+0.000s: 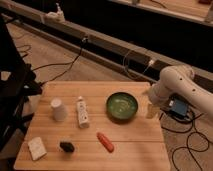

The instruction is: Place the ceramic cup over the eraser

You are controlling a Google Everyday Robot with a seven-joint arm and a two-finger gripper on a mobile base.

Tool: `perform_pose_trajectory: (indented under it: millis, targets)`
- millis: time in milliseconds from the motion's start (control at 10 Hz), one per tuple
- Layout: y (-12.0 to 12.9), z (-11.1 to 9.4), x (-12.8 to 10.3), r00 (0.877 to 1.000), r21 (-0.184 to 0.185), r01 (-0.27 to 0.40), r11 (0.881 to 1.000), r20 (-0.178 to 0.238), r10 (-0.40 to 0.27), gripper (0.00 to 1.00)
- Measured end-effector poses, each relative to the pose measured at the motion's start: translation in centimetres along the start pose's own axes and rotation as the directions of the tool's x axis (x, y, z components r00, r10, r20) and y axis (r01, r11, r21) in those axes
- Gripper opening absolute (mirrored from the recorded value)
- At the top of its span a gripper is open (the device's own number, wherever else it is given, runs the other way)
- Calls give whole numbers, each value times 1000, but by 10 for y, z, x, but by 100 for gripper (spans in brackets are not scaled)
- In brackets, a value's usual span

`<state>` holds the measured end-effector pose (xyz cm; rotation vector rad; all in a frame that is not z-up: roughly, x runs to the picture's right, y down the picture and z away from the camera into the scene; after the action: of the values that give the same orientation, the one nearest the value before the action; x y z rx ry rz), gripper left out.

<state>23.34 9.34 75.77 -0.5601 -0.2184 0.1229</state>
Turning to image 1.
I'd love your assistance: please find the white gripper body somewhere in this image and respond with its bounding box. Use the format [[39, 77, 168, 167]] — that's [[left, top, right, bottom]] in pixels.
[[145, 83, 166, 106]]

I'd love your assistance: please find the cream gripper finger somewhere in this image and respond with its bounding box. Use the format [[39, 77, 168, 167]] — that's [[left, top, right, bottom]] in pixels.
[[146, 104, 159, 119]]

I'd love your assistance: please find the white ceramic cup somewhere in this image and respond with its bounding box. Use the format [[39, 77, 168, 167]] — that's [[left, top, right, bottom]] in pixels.
[[50, 98, 68, 122]]

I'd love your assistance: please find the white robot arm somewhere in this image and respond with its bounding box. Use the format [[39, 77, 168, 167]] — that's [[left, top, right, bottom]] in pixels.
[[146, 65, 213, 121]]

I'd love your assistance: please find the green ceramic bowl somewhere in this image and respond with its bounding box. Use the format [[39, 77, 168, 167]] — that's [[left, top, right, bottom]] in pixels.
[[106, 92, 138, 121]]

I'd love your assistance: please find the black eraser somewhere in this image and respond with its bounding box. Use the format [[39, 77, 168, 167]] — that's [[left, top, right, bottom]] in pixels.
[[60, 142, 75, 153]]

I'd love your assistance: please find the blue electronic box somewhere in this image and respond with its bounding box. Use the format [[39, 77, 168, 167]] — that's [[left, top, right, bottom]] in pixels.
[[169, 99, 188, 117]]

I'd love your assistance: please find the orange carrot toy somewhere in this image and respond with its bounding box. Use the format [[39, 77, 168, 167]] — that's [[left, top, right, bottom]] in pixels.
[[97, 132, 114, 153]]

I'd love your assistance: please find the white tube with label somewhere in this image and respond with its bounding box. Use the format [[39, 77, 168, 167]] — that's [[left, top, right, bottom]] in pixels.
[[77, 96, 89, 128]]

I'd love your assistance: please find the white sponge block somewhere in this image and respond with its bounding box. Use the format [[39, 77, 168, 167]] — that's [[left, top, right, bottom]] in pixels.
[[28, 137, 47, 161]]

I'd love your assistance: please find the black cables right floor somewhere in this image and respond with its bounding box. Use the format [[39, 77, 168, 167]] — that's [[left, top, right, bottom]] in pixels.
[[159, 108, 213, 171]]

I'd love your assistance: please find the black cable on floor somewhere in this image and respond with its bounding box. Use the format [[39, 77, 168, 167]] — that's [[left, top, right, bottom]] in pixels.
[[31, 37, 88, 84]]

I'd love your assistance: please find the white device on rail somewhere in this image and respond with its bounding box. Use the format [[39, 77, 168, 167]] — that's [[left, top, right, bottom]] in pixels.
[[46, 4, 65, 22]]

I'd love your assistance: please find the black stand frame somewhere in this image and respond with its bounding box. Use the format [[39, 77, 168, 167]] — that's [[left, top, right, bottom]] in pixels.
[[0, 14, 42, 152]]

